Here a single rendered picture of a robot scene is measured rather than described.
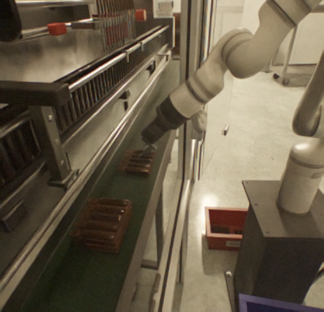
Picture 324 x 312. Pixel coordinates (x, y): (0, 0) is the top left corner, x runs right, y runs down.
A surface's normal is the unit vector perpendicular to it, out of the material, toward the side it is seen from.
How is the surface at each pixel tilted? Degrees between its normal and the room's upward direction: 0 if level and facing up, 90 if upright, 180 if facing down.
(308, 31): 90
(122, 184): 2
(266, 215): 0
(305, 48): 90
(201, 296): 0
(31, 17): 90
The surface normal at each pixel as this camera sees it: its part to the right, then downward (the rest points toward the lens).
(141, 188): -0.03, -0.83
